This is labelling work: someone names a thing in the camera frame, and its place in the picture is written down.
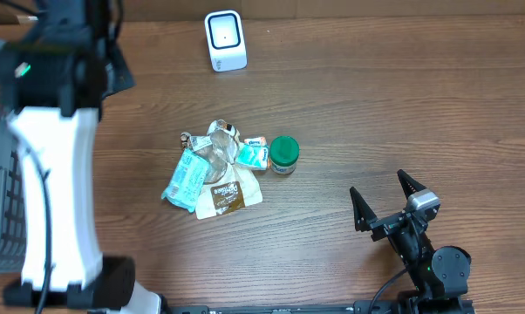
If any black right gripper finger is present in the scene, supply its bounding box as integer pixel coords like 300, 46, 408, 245
397, 169, 426, 199
350, 187, 377, 231

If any green lid jar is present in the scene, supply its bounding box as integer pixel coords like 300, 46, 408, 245
269, 135, 300, 174

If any teal tissue pack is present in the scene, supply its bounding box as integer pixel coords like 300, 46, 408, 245
235, 144, 269, 171

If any brown Pantree snack bag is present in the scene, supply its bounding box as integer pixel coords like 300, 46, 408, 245
181, 119, 263, 220

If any teal snack packet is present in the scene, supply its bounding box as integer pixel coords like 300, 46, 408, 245
161, 149, 210, 213

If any orange tissue pack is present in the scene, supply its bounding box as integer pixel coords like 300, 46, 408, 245
244, 136, 268, 147

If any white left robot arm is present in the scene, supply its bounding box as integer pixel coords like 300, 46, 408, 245
0, 0, 168, 314

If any white barcode scanner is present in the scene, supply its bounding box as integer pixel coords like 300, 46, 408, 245
204, 10, 248, 72

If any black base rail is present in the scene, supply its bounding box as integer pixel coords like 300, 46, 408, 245
161, 301, 475, 314

